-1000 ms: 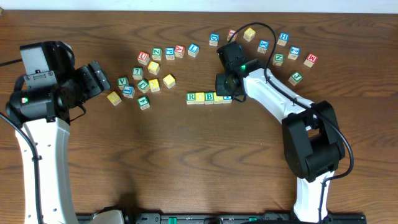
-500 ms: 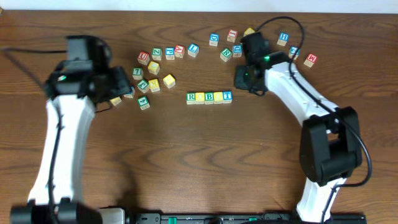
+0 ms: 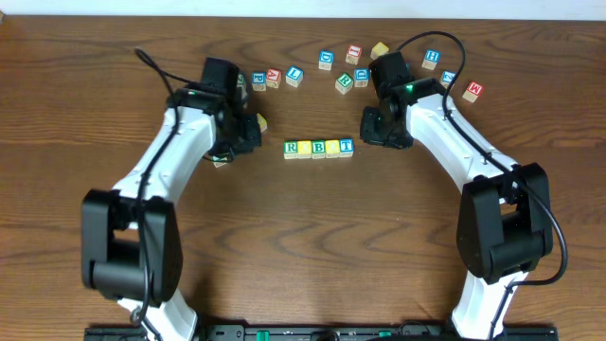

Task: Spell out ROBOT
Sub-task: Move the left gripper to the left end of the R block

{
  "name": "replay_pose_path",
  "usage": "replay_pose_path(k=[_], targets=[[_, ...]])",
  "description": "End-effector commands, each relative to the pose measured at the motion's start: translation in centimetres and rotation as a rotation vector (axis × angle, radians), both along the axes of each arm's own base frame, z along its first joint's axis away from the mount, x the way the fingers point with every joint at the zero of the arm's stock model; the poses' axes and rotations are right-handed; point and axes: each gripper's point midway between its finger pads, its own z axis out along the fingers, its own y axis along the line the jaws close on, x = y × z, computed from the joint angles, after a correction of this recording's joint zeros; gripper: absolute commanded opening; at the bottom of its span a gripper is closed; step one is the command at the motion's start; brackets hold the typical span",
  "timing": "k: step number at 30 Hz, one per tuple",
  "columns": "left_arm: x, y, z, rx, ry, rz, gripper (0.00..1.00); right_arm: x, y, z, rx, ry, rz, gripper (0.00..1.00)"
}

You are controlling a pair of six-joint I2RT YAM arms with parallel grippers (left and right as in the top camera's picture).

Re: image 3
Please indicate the red A block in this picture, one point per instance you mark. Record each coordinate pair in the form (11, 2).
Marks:
(273, 78)

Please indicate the blue D block top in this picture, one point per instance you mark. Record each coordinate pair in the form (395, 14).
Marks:
(325, 60)

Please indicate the green 4 block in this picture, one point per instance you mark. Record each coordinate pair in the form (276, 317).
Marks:
(219, 163)

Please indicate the green B block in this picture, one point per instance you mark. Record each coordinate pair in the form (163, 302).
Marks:
(318, 149)

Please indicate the blue D block middle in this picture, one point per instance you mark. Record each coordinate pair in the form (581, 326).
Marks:
(361, 77)

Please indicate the yellow S block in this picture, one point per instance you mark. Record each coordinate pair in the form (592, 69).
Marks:
(262, 122)

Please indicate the blue H block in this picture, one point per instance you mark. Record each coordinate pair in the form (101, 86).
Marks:
(431, 59)

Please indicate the red M block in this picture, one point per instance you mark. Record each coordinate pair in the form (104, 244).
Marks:
(473, 91)

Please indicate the blue d block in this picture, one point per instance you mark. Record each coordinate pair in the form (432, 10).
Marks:
(361, 77)
(325, 60)

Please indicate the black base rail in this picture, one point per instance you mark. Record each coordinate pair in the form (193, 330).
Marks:
(241, 333)

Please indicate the red I block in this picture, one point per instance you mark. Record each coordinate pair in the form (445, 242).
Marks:
(354, 54)

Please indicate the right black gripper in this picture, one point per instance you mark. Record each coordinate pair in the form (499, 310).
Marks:
(368, 134)

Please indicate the green r block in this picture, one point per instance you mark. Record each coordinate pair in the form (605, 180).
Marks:
(290, 150)
(344, 83)

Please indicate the blue P block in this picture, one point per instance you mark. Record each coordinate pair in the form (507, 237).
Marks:
(258, 79)

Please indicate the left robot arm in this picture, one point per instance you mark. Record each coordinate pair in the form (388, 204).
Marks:
(131, 248)

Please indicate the yellow block top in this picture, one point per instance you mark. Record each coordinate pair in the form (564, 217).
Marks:
(378, 50)

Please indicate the green Z block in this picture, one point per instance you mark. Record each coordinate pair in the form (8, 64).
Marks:
(242, 82)

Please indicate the yellow O block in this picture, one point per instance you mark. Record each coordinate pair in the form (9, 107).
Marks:
(304, 149)

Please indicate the blue 2 block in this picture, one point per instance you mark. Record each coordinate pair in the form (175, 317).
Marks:
(447, 78)

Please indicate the blue T block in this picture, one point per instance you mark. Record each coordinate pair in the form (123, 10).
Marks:
(346, 146)

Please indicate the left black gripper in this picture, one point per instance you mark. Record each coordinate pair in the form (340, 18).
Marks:
(249, 131)

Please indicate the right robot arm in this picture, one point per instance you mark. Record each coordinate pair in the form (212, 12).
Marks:
(502, 232)

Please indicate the blue L block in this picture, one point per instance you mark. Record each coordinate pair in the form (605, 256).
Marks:
(294, 76)

